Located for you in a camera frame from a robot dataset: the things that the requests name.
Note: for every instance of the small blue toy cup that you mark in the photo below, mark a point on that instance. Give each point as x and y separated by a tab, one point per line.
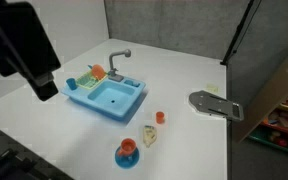
72	84

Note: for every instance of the light blue toy sink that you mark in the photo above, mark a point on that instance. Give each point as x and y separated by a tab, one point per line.
112	96

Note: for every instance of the shelf with colourful toys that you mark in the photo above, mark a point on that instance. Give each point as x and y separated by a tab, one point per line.
284	130

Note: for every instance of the black equipment frame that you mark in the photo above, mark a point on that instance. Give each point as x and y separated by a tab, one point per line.
4	160

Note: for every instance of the blue toy saucer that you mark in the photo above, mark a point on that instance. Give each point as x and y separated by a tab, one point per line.
127	162

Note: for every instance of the gray toy faucet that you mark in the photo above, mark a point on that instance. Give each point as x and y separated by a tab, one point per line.
112	63

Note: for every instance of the yellow toy dish rack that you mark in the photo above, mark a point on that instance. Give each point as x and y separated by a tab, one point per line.
85	81

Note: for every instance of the gray metal mounting plate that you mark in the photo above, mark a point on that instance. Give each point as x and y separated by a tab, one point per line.
214	105

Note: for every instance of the black tripod pole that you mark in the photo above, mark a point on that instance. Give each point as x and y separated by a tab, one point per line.
239	31

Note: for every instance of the pale yellow sticky note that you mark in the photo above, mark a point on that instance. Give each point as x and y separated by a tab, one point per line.
212	88

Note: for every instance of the brown cardboard board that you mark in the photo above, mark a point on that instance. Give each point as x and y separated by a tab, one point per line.
270	96

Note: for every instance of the orange toy mug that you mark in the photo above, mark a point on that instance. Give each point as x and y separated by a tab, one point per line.
128	146

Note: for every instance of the small orange toy cup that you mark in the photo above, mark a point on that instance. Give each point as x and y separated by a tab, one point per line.
160	117

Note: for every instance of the orange toy plate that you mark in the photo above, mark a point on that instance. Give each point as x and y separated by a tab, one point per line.
98	71

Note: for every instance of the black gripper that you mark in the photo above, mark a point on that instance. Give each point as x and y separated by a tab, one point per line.
14	40

